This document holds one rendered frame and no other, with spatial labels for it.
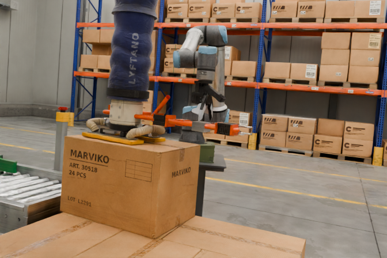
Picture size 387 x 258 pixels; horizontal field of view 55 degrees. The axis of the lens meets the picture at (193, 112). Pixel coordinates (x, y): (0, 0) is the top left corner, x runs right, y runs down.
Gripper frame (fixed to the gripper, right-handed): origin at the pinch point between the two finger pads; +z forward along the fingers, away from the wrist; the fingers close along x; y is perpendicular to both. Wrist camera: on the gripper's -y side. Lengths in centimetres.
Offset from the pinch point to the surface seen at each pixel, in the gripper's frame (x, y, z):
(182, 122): 9.9, 8.2, 1.1
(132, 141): 17.4, 30.3, 12.1
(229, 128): 12.9, -16.5, 1.0
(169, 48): -698, 398, -129
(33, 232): 48, 60, 54
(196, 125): 10.9, 0.5, 1.4
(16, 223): 37, 82, 58
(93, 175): 21, 50, 31
